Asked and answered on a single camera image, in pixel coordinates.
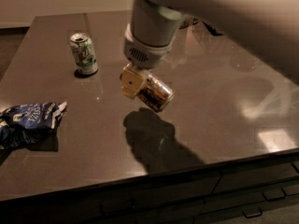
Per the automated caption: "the blue crumpled chip bag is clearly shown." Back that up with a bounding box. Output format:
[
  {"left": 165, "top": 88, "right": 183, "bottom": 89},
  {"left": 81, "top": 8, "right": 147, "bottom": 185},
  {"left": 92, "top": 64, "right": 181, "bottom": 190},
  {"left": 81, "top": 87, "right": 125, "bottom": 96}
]
[{"left": 0, "top": 102, "right": 67, "bottom": 150}]

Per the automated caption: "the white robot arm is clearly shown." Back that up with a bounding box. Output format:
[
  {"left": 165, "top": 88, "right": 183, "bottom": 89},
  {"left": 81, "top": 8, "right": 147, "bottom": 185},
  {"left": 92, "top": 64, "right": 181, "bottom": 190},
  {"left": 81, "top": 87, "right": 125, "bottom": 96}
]
[{"left": 124, "top": 0, "right": 299, "bottom": 82}]

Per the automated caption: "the drawer handle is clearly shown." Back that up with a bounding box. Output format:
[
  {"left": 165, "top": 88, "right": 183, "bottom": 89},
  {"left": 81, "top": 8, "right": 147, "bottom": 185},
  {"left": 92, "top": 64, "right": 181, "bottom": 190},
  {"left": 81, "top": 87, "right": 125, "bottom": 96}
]
[
  {"left": 242, "top": 208, "right": 263, "bottom": 219},
  {"left": 100, "top": 198, "right": 135, "bottom": 216},
  {"left": 263, "top": 189, "right": 287, "bottom": 202}
]

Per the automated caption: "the right upper drawer handle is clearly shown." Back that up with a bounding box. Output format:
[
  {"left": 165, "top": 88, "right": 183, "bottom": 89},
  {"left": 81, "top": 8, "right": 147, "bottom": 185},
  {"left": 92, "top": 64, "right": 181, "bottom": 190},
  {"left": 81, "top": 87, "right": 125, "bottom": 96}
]
[{"left": 263, "top": 189, "right": 287, "bottom": 202}]

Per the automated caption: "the left drawer handle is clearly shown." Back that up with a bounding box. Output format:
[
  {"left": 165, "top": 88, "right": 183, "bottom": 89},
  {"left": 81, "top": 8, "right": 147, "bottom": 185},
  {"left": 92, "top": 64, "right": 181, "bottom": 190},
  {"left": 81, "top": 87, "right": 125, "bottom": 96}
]
[{"left": 100, "top": 198, "right": 135, "bottom": 216}]

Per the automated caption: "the green and white soda can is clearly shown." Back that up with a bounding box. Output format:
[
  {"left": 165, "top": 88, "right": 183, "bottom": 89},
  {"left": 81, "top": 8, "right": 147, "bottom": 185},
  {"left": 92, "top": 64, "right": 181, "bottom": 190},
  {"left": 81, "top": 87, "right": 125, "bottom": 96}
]
[{"left": 70, "top": 33, "right": 98, "bottom": 76}]

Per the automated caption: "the orange soda can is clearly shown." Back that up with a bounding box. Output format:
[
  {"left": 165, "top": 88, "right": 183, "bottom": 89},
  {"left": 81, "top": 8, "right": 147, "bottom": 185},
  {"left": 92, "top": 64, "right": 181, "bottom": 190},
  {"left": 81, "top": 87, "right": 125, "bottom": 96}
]
[{"left": 137, "top": 75, "right": 175, "bottom": 112}]

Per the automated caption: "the white gripper with vents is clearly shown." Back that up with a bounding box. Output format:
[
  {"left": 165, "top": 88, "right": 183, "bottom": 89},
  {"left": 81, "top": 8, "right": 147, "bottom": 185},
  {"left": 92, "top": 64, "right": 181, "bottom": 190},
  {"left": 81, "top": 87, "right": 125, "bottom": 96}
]
[{"left": 121, "top": 24, "right": 172, "bottom": 99}]

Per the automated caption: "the right lower drawer handle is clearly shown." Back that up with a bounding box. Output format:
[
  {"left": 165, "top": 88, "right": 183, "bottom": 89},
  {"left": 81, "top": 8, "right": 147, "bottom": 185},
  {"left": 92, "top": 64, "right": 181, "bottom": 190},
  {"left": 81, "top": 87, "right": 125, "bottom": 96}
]
[{"left": 242, "top": 208, "right": 263, "bottom": 219}]

